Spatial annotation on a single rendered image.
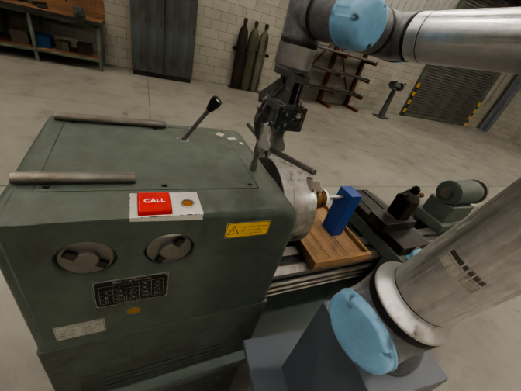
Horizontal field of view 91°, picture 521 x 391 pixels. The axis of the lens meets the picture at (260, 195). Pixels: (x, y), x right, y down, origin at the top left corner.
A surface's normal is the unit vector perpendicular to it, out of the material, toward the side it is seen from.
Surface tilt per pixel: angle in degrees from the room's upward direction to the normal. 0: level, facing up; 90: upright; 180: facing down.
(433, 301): 93
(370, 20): 90
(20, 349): 0
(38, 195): 0
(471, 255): 88
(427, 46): 112
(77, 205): 0
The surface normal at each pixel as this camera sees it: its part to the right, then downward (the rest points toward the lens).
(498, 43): -0.86, 0.36
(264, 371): 0.24, -0.80
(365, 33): 0.48, 0.58
